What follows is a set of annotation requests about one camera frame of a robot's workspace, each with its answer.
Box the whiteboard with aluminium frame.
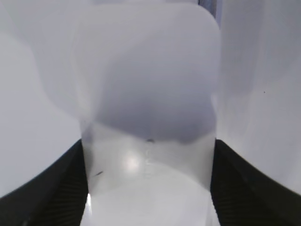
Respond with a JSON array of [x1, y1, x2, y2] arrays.
[[0, 0, 301, 198]]

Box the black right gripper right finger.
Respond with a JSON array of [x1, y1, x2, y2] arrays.
[[210, 139, 301, 226]]

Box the white whiteboard eraser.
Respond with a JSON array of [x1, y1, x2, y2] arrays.
[[71, 2, 220, 226]]

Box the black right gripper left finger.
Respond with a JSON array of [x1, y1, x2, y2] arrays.
[[0, 140, 88, 226]]

